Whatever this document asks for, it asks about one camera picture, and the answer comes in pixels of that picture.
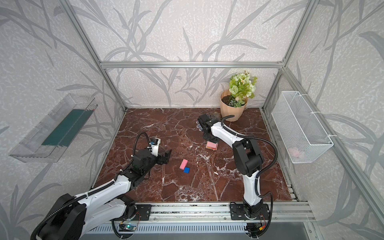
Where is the pink block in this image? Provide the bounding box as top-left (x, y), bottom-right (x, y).
top-left (206, 141), bottom-right (218, 151)
top-left (180, 159), bottom-right (188, 170)

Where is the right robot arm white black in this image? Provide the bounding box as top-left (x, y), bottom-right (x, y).
top-left (198, 114), bottom-right (278, 221)

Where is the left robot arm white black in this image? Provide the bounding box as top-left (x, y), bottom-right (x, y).
top-left (31, 136), bottom-right (172, 240)

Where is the blue dotted work glove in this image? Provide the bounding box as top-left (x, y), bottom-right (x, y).
top-left (197, 124), bottom-right (204, 132)

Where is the grey slotted scoop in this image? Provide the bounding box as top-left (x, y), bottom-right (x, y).
top-left (209, 112), bottom-right (221, 120)

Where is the beige flower pot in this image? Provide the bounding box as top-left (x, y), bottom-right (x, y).
top-left (220, 90), bottom-right (248, 122)

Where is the green artificial plant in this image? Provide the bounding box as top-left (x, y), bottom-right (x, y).
top-left (227, 71), bottom-right (258, 108)

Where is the green circuit board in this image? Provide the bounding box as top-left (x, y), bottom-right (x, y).
top-left (119, 224), bottom-right (137, 232)

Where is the clear plastic tray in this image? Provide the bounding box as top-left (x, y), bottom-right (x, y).
top-left (9, 94), bottom-right (98, 163)

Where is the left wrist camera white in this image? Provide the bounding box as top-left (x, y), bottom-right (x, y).
top-left (149, 138), bottom-right (161, 157)

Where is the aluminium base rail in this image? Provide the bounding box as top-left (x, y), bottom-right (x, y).
top-left (62, 201), bottom-right (316, 224)

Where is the white wire basket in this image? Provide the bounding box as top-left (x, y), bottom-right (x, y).
top-left (272, 91), bottom-right (334, 164)

